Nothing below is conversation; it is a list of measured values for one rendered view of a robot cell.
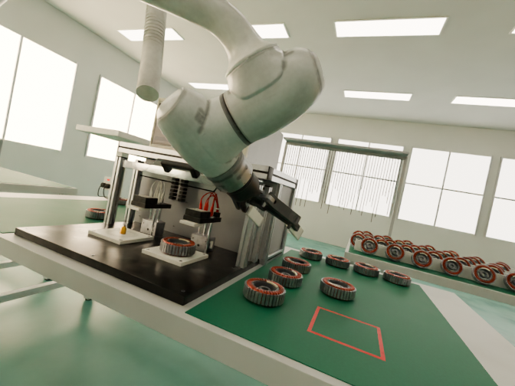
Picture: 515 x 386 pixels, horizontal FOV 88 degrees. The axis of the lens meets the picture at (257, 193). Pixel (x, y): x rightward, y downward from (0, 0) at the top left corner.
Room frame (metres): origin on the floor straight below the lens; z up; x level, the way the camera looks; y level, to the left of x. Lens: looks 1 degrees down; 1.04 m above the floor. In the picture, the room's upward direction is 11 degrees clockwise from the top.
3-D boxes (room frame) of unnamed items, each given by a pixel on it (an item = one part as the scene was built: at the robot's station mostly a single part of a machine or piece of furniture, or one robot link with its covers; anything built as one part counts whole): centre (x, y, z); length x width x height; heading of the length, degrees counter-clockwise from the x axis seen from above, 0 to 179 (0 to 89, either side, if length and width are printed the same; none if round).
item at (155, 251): (0.86, 0.22, 0.78); 0.15 x 0.15 x 0.01; 69
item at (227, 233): (1.14, 0.24, 0.92); 0.66 x 0.01 x 0.30; 69
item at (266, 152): (1.20, 0.20, 1.22); 0.44 x 0.39 x 0.20; 69
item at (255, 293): (0.71, -0.07, 0.77); 0.11 x 0.11 x 0.04
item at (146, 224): (1.08, 0.39, 0.80); 0.08 x 0.05 x 0.06; 69
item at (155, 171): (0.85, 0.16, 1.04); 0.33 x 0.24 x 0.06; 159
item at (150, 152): (1.20, 0.21, 1.09); 0.68 x 0.44 x 0.05; 69
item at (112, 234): (0.95, 0.44, 0.78); 0.15 x 0.15 x 0.01; 69
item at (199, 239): (1.00, 0.17, 0.80); 0.08 x 0.05 x 0.06; 69
